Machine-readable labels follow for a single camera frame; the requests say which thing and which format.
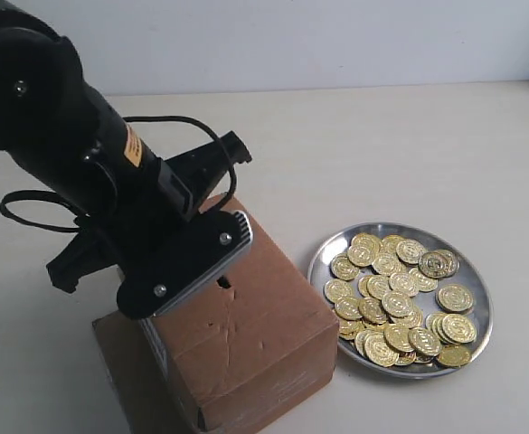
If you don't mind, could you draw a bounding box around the gold coin back left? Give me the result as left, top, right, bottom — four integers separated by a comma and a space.
346, 244, 377, 267

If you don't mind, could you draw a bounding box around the brown cardboard slot box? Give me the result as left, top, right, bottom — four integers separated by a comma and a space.
91, 192, 340, 434

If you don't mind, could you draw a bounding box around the gold coin front centre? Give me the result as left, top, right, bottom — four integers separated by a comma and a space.
408, 327, 442, 356

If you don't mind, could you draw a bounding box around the gold coin left edge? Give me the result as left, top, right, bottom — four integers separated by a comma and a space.
323, 278, 354, 304

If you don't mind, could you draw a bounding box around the gold coin far right middle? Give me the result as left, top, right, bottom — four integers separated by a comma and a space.
436, 284, 475, 313

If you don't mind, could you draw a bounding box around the gold coin plate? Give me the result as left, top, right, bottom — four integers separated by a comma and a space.
436, 344, 471, 368
381, 291, 413, 317

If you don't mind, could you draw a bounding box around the gold coin right large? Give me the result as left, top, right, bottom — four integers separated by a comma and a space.
441, 314, 477, 344

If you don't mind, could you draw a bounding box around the gold coin front left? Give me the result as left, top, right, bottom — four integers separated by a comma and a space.
364, 334, 399, 367

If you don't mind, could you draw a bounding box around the gold coin plate front right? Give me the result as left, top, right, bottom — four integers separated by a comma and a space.
436, 344, 471, 368

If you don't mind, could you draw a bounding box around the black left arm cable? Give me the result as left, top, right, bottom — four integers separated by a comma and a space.
0, 115, 239, 234

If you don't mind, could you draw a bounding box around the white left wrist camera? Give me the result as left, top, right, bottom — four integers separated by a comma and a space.
117, 210, 254, 320

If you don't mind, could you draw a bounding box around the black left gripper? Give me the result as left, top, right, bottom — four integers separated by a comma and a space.
47, 129, 251, 293

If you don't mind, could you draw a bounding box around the gold coin right back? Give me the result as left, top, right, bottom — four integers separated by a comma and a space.
419, 250, 458, 278

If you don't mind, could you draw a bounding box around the round silver metal plate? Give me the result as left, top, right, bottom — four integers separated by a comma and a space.
307, 222, 493, 380

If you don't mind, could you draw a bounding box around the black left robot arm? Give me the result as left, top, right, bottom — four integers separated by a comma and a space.
0, 1, 251, 293

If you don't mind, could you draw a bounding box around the gold coin top centre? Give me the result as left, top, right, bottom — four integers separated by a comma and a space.
395, 239, 427, 265

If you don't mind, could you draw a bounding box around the gold coin plate centre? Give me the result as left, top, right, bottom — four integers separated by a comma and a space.
381, 291, 413, 317

